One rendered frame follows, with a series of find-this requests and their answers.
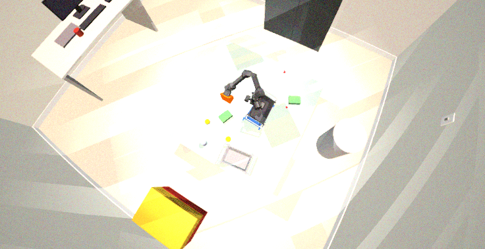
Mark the green rectangular block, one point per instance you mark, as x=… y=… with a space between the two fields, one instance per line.
x=296 y=100
x=225 y=116

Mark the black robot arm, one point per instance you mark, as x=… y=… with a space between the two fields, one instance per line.
x=257 y=96

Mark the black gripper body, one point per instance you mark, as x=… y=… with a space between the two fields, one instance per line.
x=247 y=98

